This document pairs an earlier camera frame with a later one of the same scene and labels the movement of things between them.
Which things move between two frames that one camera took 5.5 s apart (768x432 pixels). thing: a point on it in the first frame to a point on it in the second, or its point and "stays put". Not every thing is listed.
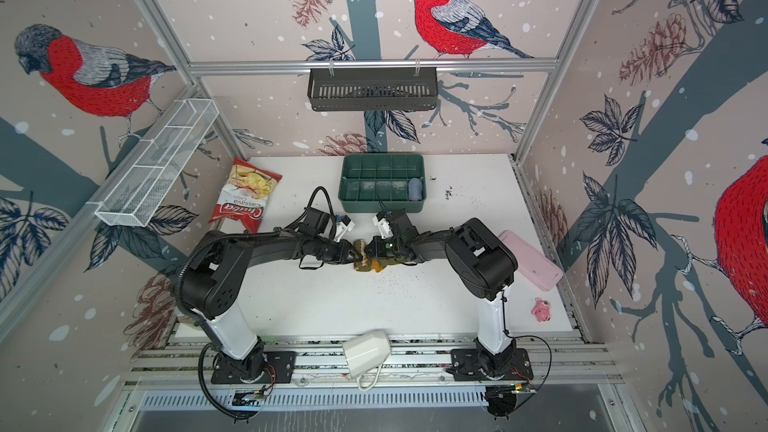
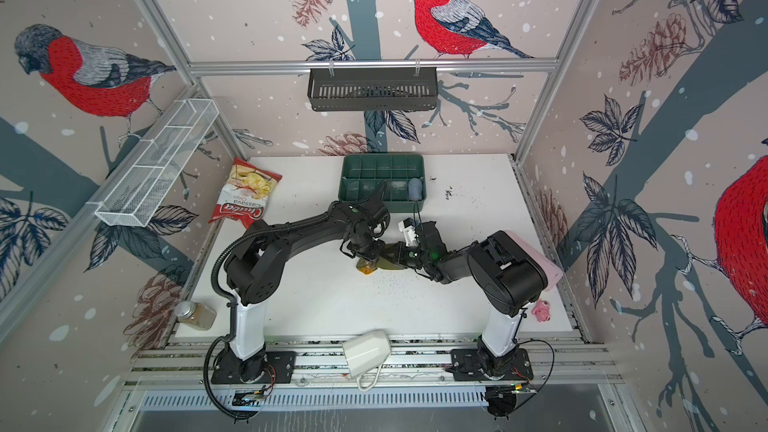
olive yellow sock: [363, 262] stays put
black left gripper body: [334, 252] to [369, 247]
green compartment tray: [378, 182] stays put
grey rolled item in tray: [415, 189] stays put
